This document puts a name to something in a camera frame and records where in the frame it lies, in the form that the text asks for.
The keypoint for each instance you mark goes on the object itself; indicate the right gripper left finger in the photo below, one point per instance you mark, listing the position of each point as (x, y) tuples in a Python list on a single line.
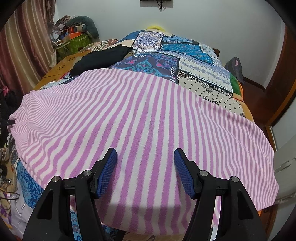
[(51, 218)]

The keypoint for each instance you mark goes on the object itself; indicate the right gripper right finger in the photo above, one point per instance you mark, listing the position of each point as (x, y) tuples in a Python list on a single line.
[(239, 219)]

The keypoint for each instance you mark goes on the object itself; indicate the pink white striped pants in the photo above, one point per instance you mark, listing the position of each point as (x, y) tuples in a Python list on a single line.
[(65, 129)]

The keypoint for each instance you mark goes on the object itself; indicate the black bag with pink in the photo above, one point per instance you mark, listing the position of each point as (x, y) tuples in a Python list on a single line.
[(9, 104)]

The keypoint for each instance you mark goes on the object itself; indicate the brown cardboard box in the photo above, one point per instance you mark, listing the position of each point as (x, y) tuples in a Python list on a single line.
[(61, 69)]

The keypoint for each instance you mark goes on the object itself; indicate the dark backpack on floor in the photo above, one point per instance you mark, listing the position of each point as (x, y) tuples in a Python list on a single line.
[(235, 68)]

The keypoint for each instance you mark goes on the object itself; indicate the blue patchwork bedspread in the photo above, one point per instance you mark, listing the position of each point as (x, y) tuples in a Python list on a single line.
[(185, 62)]

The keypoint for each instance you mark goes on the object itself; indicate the black folded garment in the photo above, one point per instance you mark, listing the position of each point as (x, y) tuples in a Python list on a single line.
[(100, 59)]

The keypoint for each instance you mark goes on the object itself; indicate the striped brown curtain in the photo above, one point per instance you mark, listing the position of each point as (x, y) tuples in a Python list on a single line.
[(27, 53)]

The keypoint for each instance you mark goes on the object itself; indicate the green basket of clutter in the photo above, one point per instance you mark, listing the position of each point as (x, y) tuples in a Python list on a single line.
[(68, 41)]

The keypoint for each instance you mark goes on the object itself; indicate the grey plush toy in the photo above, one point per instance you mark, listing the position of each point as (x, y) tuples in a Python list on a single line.
[(84, 24)]

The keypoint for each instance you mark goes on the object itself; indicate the yellow pillow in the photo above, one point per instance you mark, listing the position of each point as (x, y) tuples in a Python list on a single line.
[(155, 27)]

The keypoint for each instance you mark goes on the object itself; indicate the black wall television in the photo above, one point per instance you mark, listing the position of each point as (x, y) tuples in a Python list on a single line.
[(161, 5)]

